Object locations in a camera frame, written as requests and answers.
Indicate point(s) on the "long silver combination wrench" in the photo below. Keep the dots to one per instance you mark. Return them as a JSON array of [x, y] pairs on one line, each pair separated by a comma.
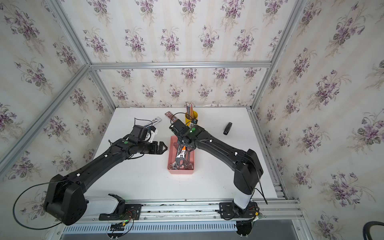
[[179, 164]]

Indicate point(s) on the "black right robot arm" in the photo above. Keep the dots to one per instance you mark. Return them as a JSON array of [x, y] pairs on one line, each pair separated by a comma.
[[245, 164]]

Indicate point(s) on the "pink plastic storage box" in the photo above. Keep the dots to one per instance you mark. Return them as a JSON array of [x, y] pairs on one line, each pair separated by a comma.
[[175, 149]]

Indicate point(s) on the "orange handled adjustable wrench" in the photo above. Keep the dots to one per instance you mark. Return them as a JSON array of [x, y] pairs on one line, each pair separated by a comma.
[[181, 157]]

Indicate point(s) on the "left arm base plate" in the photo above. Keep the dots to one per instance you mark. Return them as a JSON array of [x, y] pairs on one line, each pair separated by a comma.
[[123, 213]]

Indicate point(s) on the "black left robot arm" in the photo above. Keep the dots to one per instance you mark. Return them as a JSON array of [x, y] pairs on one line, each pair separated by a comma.
[[65, 198]]

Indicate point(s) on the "aluminium mounting rail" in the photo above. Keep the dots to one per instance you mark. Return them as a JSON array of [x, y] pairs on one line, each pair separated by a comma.
[[188, 210]]

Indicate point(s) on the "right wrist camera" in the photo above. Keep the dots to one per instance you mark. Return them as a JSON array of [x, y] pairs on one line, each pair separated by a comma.
[[180, 124]]

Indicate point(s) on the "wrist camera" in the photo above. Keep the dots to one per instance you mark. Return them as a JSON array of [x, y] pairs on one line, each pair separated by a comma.
[[180, 124], [144, 134]]

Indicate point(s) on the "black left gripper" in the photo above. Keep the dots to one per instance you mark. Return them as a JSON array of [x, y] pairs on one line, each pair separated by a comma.
[[155, 151]]

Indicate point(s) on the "brown pencil box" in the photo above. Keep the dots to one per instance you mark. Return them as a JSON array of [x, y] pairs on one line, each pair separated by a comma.
[[172, 117]]

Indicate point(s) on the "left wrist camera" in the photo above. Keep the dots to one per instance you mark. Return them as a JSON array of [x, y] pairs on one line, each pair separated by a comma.
[[144, 134]]

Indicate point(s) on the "yellow pencil cup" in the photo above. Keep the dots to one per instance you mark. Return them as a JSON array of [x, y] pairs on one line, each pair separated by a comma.
[[193, 122]]

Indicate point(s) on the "bundle of coloured pencils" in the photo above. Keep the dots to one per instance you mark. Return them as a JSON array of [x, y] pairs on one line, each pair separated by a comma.
[[189, 111]]

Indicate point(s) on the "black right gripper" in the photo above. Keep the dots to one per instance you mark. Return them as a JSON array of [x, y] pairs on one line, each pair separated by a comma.
[[179, 139]]

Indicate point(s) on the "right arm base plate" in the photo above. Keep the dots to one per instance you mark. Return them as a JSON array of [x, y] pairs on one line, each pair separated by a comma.
[[229, 211]]

